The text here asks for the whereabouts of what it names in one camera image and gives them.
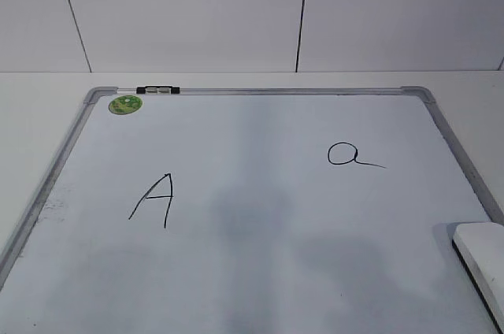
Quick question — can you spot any white whiteboard eraser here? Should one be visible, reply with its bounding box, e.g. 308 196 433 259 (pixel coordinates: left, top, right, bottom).
452 222 503 333

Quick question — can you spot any green round magnet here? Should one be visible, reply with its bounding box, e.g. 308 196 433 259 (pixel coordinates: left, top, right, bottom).
108 95 143 116

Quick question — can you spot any white whiteboard with aluminium frame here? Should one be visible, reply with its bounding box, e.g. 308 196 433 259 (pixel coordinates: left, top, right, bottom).
1 87 502 333

